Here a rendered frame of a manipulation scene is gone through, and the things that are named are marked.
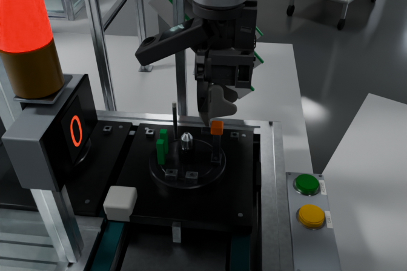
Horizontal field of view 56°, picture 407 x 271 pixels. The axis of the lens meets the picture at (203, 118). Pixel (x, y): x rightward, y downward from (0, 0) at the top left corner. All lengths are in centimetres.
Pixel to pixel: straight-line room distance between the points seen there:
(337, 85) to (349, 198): 207
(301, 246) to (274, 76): 67
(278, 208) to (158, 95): 56
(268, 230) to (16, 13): 47
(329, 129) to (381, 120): 137
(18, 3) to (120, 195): 38
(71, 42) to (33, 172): 107
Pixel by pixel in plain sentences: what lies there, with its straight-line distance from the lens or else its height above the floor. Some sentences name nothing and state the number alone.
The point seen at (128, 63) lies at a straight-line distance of 127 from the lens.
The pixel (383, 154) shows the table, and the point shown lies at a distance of 99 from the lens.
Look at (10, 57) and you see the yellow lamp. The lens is 39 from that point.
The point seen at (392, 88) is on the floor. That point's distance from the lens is 301.
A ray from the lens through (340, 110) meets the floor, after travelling 263.
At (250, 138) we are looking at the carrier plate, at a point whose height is 97.
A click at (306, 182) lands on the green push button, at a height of 97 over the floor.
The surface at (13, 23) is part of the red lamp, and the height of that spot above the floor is 134.
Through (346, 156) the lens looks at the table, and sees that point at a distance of 95.
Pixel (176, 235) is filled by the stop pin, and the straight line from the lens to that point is 65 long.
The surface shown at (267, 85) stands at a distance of 115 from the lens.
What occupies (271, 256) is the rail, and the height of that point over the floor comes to 96.
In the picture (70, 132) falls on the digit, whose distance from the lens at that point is 43.
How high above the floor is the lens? 147
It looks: 38 degrees down
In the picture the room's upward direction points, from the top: straight up
